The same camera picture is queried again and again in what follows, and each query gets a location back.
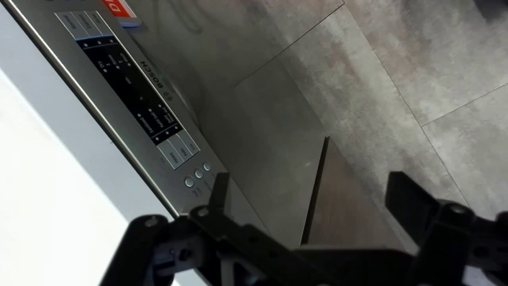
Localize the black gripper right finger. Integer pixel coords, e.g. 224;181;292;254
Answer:
384;170;508;286

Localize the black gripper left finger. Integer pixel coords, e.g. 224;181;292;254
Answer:
100;171;319;286

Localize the stainless steel dishwasher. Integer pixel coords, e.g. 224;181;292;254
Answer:
1;0;330;251

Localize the red sticker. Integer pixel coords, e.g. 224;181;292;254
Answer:
100;0;143;28

